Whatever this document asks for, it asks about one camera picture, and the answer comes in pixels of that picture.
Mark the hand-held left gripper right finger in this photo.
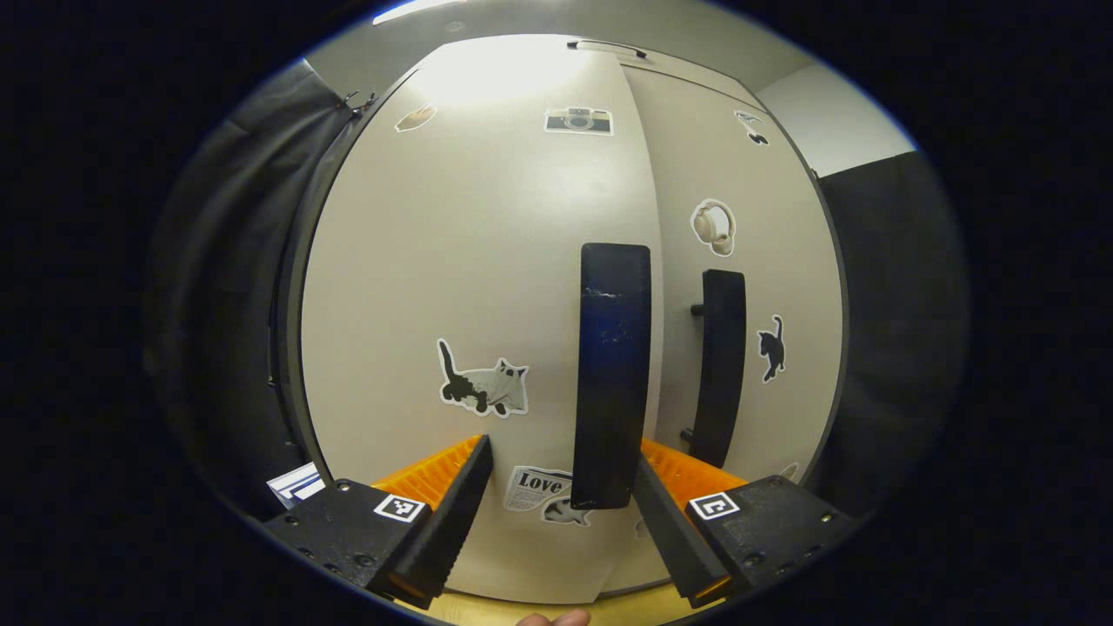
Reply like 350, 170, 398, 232
633, 437, 862, 609

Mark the black door handle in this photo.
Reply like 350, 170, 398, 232
681, 268, 747, 470
570, 242, 653, 511

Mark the thin black drawer handle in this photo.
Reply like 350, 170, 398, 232
567, 39, 649, 60

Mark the white door black cat sticker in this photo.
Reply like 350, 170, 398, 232
622, 65, 849, 488

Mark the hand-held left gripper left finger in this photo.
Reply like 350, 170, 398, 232
263, 435, 495, 609

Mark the white blue striped box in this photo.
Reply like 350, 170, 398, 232
267, 463, 327, 509

